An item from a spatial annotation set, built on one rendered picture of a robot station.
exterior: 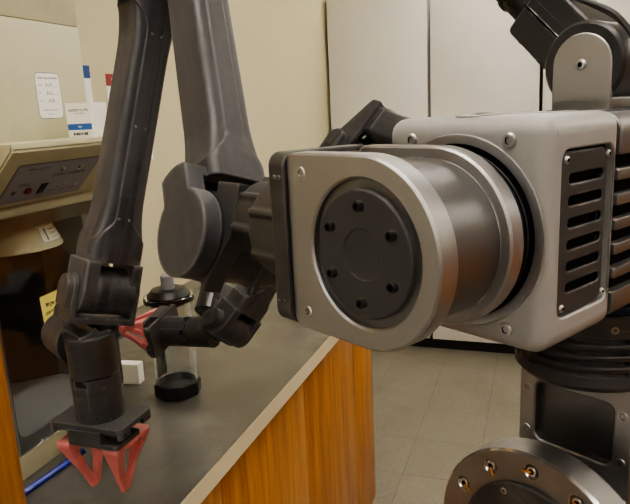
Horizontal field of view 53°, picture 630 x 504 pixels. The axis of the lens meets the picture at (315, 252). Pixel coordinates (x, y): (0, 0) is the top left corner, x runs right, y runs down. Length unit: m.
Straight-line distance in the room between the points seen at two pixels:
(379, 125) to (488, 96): 2.73
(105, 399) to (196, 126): 0.35
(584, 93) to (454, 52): 3.30
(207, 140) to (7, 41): 0.67
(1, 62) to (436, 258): 0.94
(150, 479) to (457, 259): 0.90
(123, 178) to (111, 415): 0.28
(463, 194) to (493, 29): 3.48
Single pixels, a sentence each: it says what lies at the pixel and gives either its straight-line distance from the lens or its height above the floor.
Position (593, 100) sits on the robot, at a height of 1.53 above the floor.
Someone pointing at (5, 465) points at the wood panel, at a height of 1.05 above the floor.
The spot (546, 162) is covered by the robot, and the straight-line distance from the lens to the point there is 0.41.
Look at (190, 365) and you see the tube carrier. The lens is 1.41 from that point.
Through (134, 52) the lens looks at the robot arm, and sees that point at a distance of 0.77.
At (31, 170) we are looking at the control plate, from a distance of 1.07.
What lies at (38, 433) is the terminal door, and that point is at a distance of 1.24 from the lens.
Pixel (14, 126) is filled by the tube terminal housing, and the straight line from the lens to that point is 1.18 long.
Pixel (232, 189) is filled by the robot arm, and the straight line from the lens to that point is 0.51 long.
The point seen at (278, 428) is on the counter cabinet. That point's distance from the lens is 1.51.
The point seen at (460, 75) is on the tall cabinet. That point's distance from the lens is 3.85.
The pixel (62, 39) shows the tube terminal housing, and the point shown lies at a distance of 1.29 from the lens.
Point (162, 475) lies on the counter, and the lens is 1.17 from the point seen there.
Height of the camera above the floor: 1.54
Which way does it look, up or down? 13 degrees down
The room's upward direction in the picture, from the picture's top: 3 degrees counter-clockwise
